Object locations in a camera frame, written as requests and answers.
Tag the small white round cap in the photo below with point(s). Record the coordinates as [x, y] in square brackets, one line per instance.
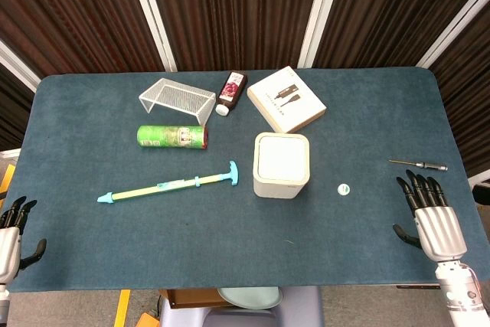
[343, 189]

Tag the yellow board beside table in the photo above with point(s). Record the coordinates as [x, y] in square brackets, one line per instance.
[7, 179]

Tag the blue yellow toy water pump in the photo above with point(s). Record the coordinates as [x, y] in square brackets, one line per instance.
[168, 186]

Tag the brown cardboard box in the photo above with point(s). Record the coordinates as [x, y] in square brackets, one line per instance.
[195, 298]

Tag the blue table cloth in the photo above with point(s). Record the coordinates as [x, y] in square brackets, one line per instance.
[214, 242]

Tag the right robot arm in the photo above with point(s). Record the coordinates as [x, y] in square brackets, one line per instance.
[459, 288]

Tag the green cylindrical chips can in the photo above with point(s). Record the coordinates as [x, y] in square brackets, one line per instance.
[168, 137]

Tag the small metal screwdriver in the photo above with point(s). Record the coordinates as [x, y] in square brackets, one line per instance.
[428, 166]

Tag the dark bottle with white cap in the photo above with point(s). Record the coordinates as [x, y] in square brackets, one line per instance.
[230, 89]

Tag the lilac plastic stool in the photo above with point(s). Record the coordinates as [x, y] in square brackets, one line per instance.
[302, 311]

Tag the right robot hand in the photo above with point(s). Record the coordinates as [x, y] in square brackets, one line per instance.
[440, 231]

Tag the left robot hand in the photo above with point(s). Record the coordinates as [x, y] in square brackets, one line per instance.
[9, 239]

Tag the yellow floor tape strip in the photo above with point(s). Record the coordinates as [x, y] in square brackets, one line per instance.
[122, 308]

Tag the brown pleated partition panel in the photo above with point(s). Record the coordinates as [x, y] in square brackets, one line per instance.
[76, 9]
[11, 112]
[237, 9]
[390, 5]

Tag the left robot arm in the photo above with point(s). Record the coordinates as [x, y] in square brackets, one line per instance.
[3, 300]

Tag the orange object on floor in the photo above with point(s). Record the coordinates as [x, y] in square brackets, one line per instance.
[147, 321]

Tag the pale green plate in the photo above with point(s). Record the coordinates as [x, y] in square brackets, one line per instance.
[252, 298]

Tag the white flat product box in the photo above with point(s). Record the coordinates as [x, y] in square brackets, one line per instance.
[287, 99]

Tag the white square lidded bin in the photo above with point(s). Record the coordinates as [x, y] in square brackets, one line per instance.
[281, 162]

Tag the white partition frame post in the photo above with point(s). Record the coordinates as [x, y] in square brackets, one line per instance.
[19, 68]
[455, 30]
[319, 17]
[151, 17]

